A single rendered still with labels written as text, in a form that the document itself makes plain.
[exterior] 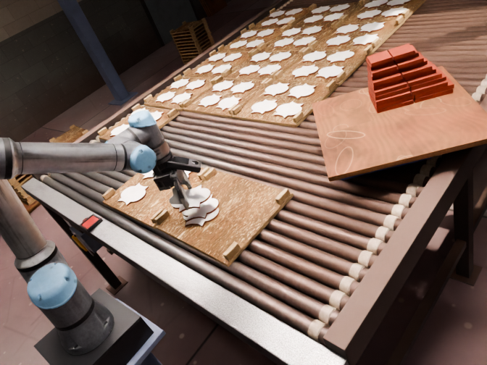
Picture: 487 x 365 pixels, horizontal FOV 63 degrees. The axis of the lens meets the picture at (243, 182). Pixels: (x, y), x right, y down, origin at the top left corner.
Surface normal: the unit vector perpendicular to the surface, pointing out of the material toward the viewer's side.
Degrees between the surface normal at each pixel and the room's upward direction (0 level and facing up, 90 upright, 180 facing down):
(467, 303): 0
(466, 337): 0
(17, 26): 90
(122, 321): 5
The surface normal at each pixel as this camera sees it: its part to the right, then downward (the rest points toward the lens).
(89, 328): 0.60, -0.07
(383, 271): -0.33, -0.76
